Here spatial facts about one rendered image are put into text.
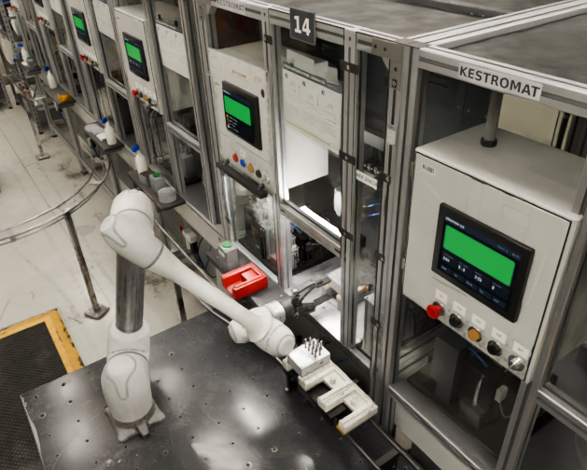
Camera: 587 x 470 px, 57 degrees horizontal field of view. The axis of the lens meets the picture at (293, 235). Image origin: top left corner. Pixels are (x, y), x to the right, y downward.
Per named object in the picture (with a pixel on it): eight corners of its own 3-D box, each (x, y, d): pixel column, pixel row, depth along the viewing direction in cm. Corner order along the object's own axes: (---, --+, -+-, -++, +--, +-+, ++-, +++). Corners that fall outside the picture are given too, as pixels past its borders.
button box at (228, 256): (219, 265, 243) (216, 243, 236) (234, 258, 247) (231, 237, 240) (228, 273, 237) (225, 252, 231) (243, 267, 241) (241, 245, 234)
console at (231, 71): (215, 158, 230) (201, 48, 205) (271, 141, 243) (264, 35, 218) (267, 196, 201) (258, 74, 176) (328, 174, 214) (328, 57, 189)
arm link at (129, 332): (104, 382, 206) (109, 343, 224) (148, 381, 210) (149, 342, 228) (104, 209, 167) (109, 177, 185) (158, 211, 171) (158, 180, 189)
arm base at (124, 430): (123, 452, 191) (119, 442, 188) (104, 410, 206) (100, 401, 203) (171, 426, 199) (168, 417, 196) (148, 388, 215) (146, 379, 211)
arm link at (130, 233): (165, 251, 165) (165, 228, 177) (118, 217, 156) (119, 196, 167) (137, 277, 168) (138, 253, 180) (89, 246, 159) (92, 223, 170)
